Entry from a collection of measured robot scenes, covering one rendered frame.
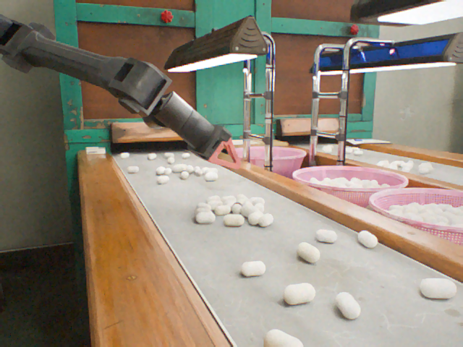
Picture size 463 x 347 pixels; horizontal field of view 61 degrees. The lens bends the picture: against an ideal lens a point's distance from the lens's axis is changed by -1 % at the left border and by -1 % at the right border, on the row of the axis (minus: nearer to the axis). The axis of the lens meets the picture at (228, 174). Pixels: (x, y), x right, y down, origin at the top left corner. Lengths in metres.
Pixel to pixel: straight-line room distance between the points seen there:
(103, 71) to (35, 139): 1.64
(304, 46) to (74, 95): 0.95
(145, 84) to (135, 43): 0.85
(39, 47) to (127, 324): 0.69
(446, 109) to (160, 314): 3.48
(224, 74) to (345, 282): 1.23
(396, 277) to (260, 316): 0.20
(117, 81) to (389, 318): 0.55
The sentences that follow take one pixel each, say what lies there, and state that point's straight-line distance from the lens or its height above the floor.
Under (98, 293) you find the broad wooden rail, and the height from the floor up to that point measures 0.76.
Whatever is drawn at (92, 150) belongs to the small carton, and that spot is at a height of 0.78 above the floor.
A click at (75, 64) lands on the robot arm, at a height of 1.02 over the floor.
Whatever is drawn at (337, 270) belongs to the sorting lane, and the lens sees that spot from 0.55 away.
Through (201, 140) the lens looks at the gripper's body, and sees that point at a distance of 0.75.
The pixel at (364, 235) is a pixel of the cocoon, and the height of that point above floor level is 0.76.
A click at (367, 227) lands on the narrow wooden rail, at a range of 0.67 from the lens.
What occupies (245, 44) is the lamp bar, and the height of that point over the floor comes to 1.06.
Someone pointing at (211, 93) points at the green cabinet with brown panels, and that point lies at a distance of 1.60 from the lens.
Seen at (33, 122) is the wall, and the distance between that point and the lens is 2.37.
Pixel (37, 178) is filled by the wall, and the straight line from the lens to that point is 2.41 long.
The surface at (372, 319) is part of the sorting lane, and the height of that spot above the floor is 0.74.
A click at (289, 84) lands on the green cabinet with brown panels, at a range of 1.75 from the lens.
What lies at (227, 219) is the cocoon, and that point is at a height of 0.75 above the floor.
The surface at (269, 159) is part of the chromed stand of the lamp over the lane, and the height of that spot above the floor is 0.79.
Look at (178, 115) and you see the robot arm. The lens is 0.73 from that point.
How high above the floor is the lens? 0.96
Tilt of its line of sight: 11 degrees down
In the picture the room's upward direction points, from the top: straight up
